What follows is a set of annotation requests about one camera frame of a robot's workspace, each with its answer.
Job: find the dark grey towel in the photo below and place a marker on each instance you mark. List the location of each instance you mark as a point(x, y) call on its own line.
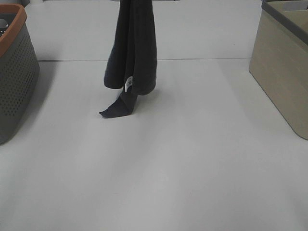
point(132, 64)

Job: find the grey basket with orange rim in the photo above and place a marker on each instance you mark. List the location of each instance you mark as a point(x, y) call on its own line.
point(19, 68)

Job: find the beige basket with grey rim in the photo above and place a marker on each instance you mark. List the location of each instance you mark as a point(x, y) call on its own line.
point(279, 61)

